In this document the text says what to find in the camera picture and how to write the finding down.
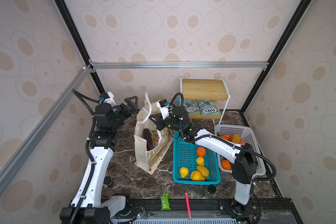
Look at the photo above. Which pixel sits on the green snack packet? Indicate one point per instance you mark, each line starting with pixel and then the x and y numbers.
pixel 165 206

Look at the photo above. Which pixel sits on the teal plastic basket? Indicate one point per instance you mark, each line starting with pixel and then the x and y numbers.
pixel 185 155

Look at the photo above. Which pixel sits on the teal red candy bag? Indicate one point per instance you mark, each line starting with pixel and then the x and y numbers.
pixel 191 106

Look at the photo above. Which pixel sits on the black round cap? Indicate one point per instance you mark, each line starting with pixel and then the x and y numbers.
pixel 211 190

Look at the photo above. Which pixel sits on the floral canvas grocery bag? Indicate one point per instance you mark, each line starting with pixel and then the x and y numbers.
pixel 149 160

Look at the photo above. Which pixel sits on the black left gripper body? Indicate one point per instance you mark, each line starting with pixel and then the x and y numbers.
pixel 122 114

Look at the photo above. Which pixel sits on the orange pink snack bag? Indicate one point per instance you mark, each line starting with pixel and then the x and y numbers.
pixel 155 136

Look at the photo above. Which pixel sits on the yellow lemon front left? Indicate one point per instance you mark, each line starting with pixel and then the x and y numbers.
pixel 184 171

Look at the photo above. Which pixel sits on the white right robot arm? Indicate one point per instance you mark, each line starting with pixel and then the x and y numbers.
pixel 243 158

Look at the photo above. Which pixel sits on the teal Fox's candy bag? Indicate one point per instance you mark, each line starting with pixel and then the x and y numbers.
pixel 207 107

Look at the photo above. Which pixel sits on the black cylinder knob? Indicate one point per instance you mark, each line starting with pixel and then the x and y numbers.
pixel 108 182

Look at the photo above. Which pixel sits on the orange bell pepper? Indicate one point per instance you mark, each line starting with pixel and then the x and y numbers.
pixel 226 165

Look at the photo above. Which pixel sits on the orange tangerine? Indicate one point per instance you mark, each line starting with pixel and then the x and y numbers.
pixel 201 152

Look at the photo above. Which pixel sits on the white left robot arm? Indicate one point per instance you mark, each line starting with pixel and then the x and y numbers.
pixel 87 207

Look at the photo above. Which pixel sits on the small yellow lemon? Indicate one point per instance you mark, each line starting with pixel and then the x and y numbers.
pixel 200 160

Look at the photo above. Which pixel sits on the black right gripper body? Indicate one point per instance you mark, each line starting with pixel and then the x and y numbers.
pixel 168 123

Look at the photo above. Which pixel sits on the pink pen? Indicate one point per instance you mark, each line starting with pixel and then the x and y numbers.
pixel 188 206

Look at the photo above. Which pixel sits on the yellow fruit front centre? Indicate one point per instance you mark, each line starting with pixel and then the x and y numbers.
pixel 197 176

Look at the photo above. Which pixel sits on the yellow potato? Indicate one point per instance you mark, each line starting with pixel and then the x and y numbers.
pixel 236 139

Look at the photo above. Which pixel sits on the white plastic basket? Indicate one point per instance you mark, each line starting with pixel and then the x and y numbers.
pixel 247 136

